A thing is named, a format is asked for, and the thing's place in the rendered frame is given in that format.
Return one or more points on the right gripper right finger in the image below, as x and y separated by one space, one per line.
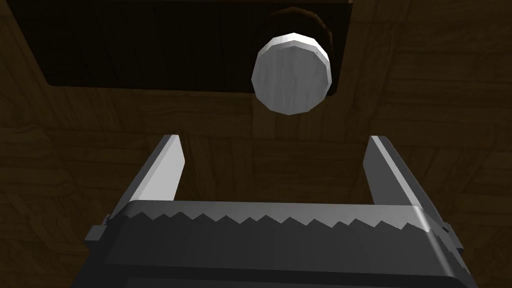
390 176

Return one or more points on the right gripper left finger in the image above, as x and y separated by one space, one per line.
164 172

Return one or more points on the white round knob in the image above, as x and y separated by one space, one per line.
292 76

